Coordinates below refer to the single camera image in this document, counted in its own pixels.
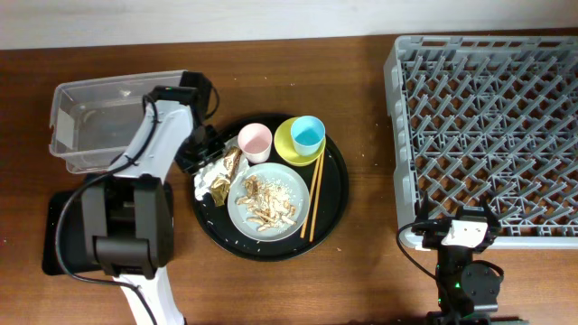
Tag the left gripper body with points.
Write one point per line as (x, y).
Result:
(204, 147)

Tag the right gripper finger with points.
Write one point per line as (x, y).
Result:
(487, 211)
(422, 213)

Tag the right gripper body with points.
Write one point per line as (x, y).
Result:
(434, 236)

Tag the gold foil wrapper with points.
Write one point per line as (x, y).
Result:
(220, 187)

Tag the pink plastic cup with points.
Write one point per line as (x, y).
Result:
(255, 141)

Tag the yellow small bowl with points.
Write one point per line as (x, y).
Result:
(285, 148)

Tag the grey plate with food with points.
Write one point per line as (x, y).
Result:
(269, 171)

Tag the blue plastic cup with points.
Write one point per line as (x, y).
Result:
(307, 133)

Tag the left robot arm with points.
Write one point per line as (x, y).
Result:
(171, 114)

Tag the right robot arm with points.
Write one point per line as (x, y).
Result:
(468, 289)

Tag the grey dishwasher rack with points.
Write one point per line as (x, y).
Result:
(487, 120)

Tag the food scraps on plate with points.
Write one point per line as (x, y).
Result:
(268, 204)

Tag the round black serving tray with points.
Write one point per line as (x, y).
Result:
(218, 225)

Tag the clear plastic storage bin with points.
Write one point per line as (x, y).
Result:
(93, 121)

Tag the right wooden chopstick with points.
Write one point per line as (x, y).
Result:
(317, 194)

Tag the wooden chopstick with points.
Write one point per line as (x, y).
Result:
(317, 194)
(312, 189)

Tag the left wooden chopstick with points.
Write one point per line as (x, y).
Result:
(312, 189)

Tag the black rectangular tray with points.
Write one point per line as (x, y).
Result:
(117, 226)

